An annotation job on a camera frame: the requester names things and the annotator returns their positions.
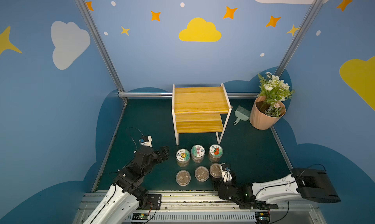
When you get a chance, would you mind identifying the clear lid seed container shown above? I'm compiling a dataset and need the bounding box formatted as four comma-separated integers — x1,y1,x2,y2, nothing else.
209,163,222,179
176,170,191,186
194,166,210,182

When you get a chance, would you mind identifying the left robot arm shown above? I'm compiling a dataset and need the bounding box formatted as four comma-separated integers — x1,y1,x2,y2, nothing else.
85,145,170,224

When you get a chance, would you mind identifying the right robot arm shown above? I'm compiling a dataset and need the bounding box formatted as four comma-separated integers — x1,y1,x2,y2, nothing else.
217,167,341,210

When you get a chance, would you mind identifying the sunflower label seed jar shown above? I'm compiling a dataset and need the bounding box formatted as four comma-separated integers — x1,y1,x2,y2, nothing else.
176,149,190,167

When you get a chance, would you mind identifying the pink flower label seed jar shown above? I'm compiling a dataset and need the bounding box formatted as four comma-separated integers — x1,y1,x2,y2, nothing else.
191,145,205,163

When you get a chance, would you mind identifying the tomato label seed jar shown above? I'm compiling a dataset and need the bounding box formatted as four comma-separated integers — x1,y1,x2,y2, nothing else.
208,144,223,163

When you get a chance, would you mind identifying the right circuit board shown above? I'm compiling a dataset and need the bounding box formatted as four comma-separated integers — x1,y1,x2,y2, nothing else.
255,212,270,224

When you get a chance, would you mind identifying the circuit board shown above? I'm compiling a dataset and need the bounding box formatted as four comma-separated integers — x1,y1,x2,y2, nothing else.
131,213,149,222
255,212,270,224

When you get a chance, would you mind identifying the left circuit board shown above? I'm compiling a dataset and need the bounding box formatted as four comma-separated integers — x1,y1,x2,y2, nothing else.
131,213,149,222

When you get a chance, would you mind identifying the mint green hand brush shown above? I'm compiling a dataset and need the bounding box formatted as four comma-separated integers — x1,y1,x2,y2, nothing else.
233,105,251,125

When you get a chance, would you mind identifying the pink ribbed flower pot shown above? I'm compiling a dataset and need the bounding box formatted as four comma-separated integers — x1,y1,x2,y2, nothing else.
250,96,286,130

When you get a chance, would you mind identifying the white flower plant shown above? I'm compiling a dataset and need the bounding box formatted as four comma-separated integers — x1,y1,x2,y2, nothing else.
258,72,295,118

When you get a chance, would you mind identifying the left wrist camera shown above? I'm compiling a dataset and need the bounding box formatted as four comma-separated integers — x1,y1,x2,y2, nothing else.
139,136,152,148

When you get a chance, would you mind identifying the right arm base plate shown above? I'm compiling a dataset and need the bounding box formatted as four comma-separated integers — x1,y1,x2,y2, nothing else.
238,202,279,210

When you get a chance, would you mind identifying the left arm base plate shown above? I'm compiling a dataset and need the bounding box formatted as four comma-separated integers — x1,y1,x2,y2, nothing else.
138,194,162,210

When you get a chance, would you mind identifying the aluminium front rail base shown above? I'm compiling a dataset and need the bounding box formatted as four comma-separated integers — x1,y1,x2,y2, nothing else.
73,190,327,224

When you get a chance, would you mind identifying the aluminium back rail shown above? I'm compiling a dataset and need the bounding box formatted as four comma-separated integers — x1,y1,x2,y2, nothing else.
118,92,258,99

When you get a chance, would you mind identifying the white frame wooden shelf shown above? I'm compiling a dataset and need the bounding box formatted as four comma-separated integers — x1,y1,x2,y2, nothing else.
171,83,232,145

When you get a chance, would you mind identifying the left aluminium corner post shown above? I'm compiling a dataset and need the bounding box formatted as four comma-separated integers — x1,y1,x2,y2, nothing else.
75,0,128,105

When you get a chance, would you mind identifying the aluminium corner post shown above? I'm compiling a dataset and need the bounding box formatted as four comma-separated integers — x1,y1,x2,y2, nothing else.
274,0,324,76
75,0,128,105

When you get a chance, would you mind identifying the right aluminium corner post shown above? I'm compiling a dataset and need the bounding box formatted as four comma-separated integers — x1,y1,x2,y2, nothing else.
274,0,324,76

